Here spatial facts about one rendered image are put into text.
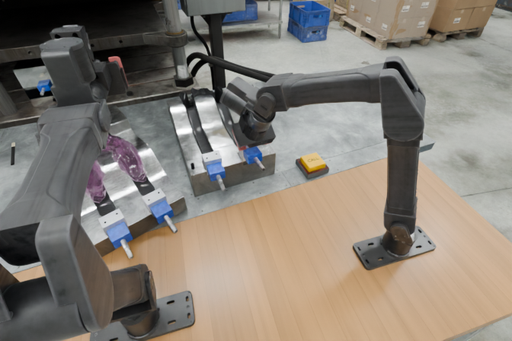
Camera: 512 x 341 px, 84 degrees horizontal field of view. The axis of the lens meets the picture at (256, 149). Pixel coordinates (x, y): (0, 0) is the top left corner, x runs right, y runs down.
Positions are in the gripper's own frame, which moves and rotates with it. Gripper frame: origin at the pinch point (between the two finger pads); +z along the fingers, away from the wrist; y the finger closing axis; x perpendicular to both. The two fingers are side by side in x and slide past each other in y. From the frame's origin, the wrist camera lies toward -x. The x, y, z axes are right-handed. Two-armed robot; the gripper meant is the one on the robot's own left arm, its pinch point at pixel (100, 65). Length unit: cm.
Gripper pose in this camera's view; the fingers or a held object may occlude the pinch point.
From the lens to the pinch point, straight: 72.4
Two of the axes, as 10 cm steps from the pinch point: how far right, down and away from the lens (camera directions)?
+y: -9.6, 1.8, -2.2
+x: 0.1, 7.9, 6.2
